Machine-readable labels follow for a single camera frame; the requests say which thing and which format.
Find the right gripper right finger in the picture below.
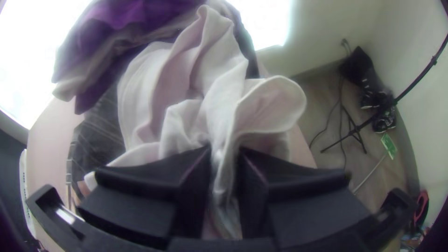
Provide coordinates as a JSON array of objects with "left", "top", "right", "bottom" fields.
[{"left": 239, "top": 146, "right": 372, "bottom": 249}]

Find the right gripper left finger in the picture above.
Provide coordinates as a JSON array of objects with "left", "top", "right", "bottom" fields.
[{"left": 77, "top": 145, "right": 213, "bottom": 250}]

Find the white printed t-shirt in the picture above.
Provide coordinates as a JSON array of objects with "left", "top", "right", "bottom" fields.
[{"left": 66, "top": 5, "right": 308, "bottom": 240}]

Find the green card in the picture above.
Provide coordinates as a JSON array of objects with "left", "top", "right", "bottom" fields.
[{"left": 380, "top": 133, "right": 399, "bottom": 161}]

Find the black shoe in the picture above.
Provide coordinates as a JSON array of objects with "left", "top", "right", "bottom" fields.
[
  {"left": 359, "top": 77, "right": 387, "bottom": 110},
  {"left": 371, "top": 107, "right": 398, "bottom": 134}
]

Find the white laundry basket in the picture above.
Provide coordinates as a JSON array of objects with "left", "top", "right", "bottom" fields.
[{"left": 19, "top": 148, "right": 37, "bottom": 239}]

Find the black tripod stand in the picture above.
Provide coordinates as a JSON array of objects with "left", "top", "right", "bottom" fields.
[{"left": 320, "top": 33, "right": 448, "bottom": 155}]

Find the pile of folded clothes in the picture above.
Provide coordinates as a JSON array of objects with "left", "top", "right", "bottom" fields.
[{"left": 51, "top": 0, "right": 260, "bottom": 115}]

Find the white cable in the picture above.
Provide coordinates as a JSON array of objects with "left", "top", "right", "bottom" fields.
[{"left": 351, "top": 153, "right": 388, "bottom": 195}]

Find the black cable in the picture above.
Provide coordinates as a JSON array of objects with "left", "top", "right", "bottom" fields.
[{"left": 309, "top": 38, "right": 352, "bottom": 169}]

